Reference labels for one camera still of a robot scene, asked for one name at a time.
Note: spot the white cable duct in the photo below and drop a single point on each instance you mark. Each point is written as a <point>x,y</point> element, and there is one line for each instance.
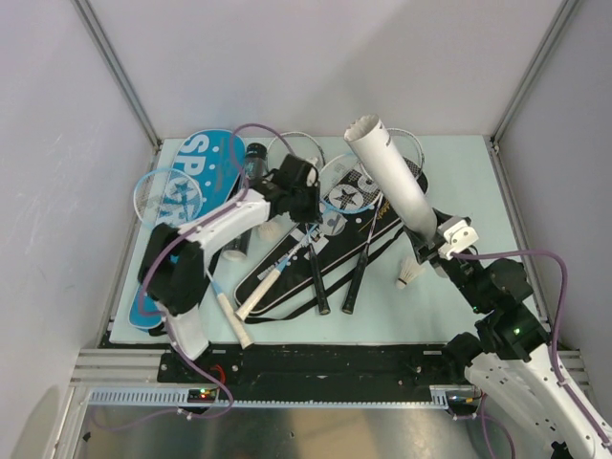
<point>435,397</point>

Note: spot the white racket right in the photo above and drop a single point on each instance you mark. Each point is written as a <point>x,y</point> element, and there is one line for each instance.
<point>350,300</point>

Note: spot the white shuttlecock tube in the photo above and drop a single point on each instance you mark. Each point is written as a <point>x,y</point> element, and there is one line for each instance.
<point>371,142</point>

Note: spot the aluminium frame post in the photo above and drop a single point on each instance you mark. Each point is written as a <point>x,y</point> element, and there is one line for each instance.
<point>544,51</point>
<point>111,59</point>

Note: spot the black shuttlecock tube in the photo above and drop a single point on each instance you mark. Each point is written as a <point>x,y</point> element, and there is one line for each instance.
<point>254,165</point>

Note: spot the white shuttlecock centre table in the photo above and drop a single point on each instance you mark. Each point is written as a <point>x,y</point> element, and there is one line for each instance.
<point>269,231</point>

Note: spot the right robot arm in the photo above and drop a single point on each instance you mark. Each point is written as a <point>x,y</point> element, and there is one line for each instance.
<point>511,357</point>

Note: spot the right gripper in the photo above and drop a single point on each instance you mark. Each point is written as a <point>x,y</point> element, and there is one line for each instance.
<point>424,252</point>

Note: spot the aluminium rail right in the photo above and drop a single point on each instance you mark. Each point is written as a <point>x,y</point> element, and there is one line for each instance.
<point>521,239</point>

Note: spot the white shuttlecock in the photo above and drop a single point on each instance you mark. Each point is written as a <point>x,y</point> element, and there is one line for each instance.
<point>410,269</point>

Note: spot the black racket bag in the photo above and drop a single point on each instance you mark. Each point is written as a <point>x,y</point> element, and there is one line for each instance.
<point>340,240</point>

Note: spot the blue racket on black bag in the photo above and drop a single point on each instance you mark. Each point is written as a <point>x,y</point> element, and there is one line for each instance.
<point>346,189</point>

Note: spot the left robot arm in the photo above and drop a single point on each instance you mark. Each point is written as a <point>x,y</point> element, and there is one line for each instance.
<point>175,260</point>

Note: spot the aluminium frame post right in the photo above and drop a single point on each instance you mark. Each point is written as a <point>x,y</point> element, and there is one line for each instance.
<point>544,51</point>

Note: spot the aluminium frame post left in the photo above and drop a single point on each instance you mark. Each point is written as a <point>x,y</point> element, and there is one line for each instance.
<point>111,59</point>

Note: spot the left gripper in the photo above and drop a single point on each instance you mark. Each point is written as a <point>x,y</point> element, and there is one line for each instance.
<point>312,214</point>

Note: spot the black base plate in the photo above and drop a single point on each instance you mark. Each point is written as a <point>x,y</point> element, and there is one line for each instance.
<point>342,372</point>

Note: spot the blue racket bag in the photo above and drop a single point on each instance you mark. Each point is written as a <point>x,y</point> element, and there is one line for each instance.
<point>205,156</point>

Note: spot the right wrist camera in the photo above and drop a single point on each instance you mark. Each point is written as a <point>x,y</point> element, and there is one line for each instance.
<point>458,235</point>

